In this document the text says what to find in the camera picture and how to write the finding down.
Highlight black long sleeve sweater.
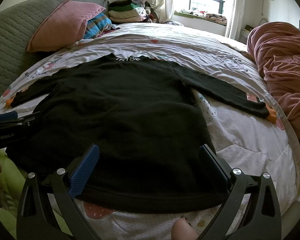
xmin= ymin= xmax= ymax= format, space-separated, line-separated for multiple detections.
xmin=6 ymin=54 xmax=269 ymax=213

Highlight stack of folded clothes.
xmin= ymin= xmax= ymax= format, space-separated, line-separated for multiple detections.
xmin=108 ymin=0 xmax=153 ymax=24

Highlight right hand thumb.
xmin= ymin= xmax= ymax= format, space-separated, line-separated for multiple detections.
xmin=171 ymin=217 xmax=198 ymax=240

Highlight strawberry print bed quilt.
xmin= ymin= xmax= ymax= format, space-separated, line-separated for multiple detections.
xmin=0 ymin=23 xmax=300 ymax=235

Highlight grey quilted headboard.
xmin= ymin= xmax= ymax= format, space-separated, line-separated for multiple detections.
xmin=0 ymin=0 xmax=109 ymax=97

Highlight pink quilted pillow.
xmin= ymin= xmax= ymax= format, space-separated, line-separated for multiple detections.
xmin=27 ymin=0 xmax=105 ymax=53

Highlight blue striped folded cloth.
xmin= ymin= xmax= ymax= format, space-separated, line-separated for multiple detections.
xmin=83 ymin=13 xmax=111 ymax=39

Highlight pink rumpled blanket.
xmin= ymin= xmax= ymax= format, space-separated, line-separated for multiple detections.
xmin=247 ymin=22 xmax=300 ymax=142

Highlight white side desk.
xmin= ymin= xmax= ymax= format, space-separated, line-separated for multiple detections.
xmin=239 ymin=24 xmax=253 ymax=42

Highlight items on window sill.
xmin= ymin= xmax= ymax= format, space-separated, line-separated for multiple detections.
xmin=179 ymin=9 xmax=228 ymax=25

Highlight white curtain right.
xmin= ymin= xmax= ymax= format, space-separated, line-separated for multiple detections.
xmin=224 ymin=0 xmax=245 ymax=40

